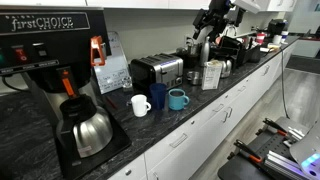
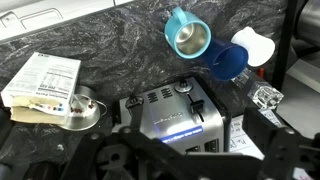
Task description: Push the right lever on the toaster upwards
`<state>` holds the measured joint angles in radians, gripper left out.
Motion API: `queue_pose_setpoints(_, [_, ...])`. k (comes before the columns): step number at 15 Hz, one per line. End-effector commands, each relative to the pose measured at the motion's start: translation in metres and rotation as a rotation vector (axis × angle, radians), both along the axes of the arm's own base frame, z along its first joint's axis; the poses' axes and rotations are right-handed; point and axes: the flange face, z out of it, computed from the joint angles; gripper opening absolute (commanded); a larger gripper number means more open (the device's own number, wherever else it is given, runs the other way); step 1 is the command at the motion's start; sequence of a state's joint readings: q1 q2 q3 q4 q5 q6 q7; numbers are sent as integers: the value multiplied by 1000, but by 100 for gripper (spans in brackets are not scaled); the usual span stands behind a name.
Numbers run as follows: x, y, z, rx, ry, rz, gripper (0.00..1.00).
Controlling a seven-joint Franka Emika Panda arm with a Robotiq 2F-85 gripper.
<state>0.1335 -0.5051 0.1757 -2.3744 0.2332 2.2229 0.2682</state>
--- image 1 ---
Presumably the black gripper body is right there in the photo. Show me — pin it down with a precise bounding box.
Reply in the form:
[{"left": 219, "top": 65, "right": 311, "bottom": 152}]
[{"left": 193, "top": 8, "right": 229, "bottom": 41}]

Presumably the black and steel toaster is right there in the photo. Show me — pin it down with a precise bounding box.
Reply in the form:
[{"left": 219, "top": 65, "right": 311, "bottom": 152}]
[{"left": 130, "top": 53, "right": 183, "bottom": 92}]

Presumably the silver water bottle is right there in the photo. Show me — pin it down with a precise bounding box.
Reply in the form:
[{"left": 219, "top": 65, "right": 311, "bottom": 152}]
[{"left": 200, "top": 36, "right": 210, "bottom": 66}]

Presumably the black dish drying rack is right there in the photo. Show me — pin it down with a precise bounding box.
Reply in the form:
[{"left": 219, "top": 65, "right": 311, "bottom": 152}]
[{"left": 213, "top": 36, "right": 261, "bottom": 67}]

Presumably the steel thermal carafe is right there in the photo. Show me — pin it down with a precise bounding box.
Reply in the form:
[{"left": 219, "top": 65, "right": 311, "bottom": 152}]
[{"left": 219, "top": 59, "right": 232, "bottom": 78}]

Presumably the white paper carton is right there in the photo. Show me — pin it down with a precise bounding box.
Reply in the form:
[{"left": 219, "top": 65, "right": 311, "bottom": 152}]
[{"left": 202, "top": 60, "right": 222, "bottom": 90}]

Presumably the black far coffee machine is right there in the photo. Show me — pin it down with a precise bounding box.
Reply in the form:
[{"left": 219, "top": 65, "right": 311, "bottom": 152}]
[{"left": 267, "top": 19, "right": 288, "bottom": 36}]

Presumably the teal ceramic mug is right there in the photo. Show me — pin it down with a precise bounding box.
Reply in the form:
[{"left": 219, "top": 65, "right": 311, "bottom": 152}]
[{"left": 168, "top": 89, "right": 190, "bottom": 110}]

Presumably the dark blue plastic cup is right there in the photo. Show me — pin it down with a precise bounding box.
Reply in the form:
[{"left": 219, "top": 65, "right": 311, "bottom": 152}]
[{"left": 149, "top": 83, "right": 167, "bottom": 110}]

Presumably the clear glass jar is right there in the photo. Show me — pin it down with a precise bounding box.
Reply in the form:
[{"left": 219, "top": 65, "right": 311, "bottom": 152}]
[{"left": 122, "top": 76, "right": 132, "bottom": 89}]

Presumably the white ceramic mug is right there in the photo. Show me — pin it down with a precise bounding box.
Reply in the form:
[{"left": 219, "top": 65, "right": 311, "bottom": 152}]
[{"left": 131, "top": 94, "right": 151, "bottom": 117}]

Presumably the small whiteboard sign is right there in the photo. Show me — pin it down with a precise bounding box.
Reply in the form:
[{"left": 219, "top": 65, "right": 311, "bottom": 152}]
[{"left": 95, "top": 31, "right": 129, "bottom": 94}]

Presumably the black orange clamp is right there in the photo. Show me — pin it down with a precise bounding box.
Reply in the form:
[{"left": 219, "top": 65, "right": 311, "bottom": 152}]
[
  {"left": 256, "top": 118, "right": 287, "bottom": 137},
  {"left": 227, "top": 139, "right": 263, "bottom": 164}
]

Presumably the black robot cart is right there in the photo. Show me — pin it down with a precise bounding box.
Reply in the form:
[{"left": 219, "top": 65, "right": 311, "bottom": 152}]
[{"left": 218, "top": 117, "right": 320, "bottom": 180}]

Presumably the black commercial coffee maker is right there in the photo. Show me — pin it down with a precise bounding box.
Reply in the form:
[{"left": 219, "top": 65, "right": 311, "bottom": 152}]
[{"left": 0, "top": 6, "right": 130, "bottom": 180}]

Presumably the steel carafe on coffee maker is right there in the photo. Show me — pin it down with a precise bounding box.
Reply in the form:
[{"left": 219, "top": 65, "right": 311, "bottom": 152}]
[{"left": 56, "top": 95, "right": 113, "bottom": 159}]

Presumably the black hanging cable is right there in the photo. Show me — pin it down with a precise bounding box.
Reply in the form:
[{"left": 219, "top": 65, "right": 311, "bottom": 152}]
[{"left": 279, "top": 49, "right": 290, "bottom": 120}]

